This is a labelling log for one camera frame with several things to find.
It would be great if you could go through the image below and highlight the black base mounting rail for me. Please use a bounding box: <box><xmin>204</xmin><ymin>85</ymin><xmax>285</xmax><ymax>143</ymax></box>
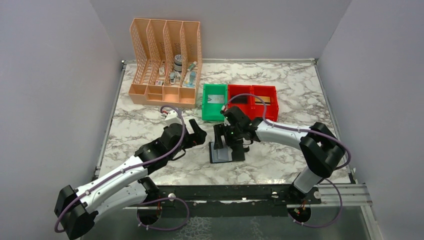
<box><xmin>133</xmin><ymin>184</ymin><xmax>322</xmax><ymax>219</ymax></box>

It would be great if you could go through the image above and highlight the peach plastic file organizer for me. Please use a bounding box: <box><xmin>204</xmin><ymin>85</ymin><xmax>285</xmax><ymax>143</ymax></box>
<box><xmin>128</xmin><ymin>18</ymin><xmax>203</xmax><ymax>109</ymax></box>

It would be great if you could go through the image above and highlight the green plastic bin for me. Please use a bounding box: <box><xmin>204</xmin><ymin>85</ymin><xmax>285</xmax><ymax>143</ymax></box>
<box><xmin>201</xmin><ymin>83</ymin><xmax>228</xmax><ymax>122</ymax></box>

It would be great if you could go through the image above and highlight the gold card in red bin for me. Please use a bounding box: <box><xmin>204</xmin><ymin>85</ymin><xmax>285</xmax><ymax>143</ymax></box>
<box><xmin>255</xmin><ymin>96</ymin><xmax>271</xmax><ymax>106</ymax></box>

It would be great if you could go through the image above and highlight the black card in red bin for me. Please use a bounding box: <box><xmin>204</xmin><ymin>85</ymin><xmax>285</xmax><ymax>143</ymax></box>
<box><xmin>230</xmin><ymin>95</ymin><xmax>249</xmax><ymax>105</ymax></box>

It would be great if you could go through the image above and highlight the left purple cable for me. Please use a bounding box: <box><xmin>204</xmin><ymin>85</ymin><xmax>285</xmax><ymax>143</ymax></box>
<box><xmin>53</xmin><ymin>105</ymin><xmax>190</xmax><ymax>233</ymax></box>

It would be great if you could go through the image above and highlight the black leather card holder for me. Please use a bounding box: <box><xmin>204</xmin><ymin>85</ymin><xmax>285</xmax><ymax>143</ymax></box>
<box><xmin>208</xmin><ymin>141</ymin><xmax>246</xmax><ymax>164</ymax></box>

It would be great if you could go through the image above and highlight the round grey tin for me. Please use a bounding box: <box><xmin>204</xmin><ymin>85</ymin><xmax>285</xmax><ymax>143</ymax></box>
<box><xmin>173</xmin><ymin>54</ymin><xmax>183</xmax><ymax>73</ymax></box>

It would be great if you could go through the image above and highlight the light blue card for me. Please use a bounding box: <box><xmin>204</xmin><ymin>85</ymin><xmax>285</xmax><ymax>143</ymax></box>
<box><xmin>210</xmin><ymin>148</ymin><xmax>232</xmax><ymax>164</ymax></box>

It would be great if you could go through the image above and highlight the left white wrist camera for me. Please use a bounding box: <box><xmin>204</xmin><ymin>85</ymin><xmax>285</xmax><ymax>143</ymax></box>
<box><xmin>164</xmin><ymin>110</ymin><xmax>182</xmax><ymax>126</ymax></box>

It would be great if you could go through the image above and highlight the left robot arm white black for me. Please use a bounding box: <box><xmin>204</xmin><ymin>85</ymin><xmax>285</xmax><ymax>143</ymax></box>
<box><xmin>54</xmin><ymin>119</ymin><xmax>207</xmax><ymax>240</ymax></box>

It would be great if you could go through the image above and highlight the silver card in green bin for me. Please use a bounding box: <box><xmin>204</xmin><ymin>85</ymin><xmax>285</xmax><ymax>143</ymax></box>
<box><xmin>207</xmin><ymin>94</ymin><xmax>226</xmax><ymax>104</ymax></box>

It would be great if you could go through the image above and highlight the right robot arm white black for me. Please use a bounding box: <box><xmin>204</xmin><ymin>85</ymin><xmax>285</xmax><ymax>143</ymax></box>
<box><xmin>208</xmin><ymin>106</ymin><xmax>346</xmax><ymax>204</ymax></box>

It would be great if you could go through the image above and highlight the red plastic bin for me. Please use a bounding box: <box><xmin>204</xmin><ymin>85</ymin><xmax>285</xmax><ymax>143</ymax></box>
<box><xmin>227</xmin><ymin>84</ymin><xmax>253</xmax><ymax>120</ymax></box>
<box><xmin>251</xmin><ymin>85</ymin><xmax>279</xmax><ymax>122</ymax></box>

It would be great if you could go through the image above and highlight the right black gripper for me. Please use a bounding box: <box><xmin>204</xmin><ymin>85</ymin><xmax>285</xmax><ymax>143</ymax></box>
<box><xmin>213</xmin><ymin>122</ymin><xmax>243</xmax><ymax>150</ymax></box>

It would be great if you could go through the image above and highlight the blue packaged item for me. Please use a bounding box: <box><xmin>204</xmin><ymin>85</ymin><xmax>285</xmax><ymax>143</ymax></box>
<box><xmin>182</xmin><ymin>61</ymin><xmax>198</xmax><ymax>88</ymax></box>

